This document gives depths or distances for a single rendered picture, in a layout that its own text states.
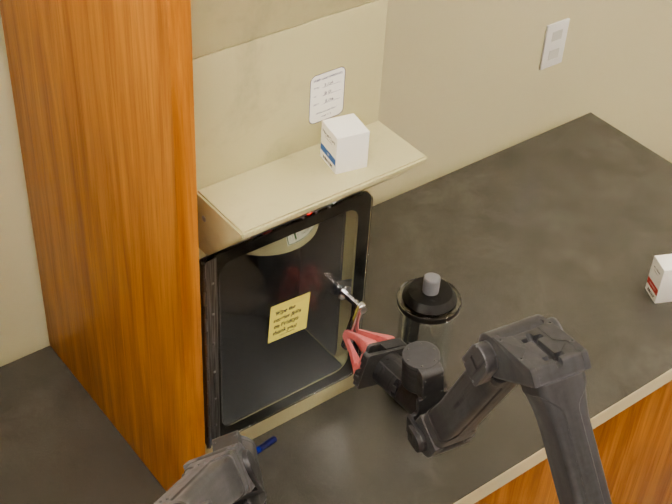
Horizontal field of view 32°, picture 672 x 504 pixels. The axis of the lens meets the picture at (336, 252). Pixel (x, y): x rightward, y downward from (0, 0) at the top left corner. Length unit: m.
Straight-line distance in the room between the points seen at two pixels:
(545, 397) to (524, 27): 1.42
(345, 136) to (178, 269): 0.29
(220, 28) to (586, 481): 0.70
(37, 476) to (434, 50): 1.16
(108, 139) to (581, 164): 1.42
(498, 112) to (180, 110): 1.42
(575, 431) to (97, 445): 0.94
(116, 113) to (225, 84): 0.14
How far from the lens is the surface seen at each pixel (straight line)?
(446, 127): 2.61
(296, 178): 1.62
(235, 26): 1.50
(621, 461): 2.47
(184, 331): 1.61
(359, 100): 1.71
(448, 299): 1.95
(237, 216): 1.55
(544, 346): 1.37
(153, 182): 1.50
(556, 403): 1.35
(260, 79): 1.57
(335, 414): 2.07
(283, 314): 1.84
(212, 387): 1.85
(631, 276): 2.45
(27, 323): 2.20
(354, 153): 1.62
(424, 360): 1.74
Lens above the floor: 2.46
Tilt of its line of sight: 40 degrees down
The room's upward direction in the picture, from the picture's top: 4 degrees clockwise
